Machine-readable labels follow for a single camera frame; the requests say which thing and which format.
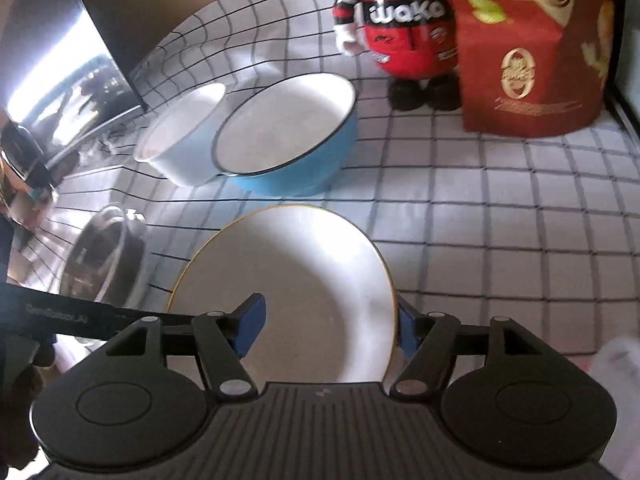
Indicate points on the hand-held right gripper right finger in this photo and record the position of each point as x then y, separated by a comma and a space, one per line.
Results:
409, 332

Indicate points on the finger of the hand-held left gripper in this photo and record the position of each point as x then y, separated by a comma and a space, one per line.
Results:
172, 321

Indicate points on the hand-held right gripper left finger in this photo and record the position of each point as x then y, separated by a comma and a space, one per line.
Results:
252, 321

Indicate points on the white plate with gold rim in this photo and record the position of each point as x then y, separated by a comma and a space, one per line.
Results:
310, 280

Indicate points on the stainless steel bowl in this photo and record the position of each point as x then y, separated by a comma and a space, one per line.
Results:
102, 255

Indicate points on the white checked tablecloth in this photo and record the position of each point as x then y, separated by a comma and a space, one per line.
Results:
500, 210

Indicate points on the dark round pot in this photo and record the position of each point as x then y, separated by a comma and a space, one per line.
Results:
22, 157

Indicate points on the white bowl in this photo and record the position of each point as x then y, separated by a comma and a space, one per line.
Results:
190, 130

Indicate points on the blue bowl with dark rim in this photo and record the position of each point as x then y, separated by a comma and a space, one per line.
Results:
295, 130

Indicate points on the white plastic bag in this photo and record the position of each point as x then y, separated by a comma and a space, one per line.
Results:
620, 400

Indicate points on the black flat screen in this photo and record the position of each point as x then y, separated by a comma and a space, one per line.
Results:
75, 75

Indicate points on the red and white mascot figure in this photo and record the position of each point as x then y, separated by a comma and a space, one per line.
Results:
405, 30

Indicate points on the red printed box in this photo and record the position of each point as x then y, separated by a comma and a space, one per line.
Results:
530, 50

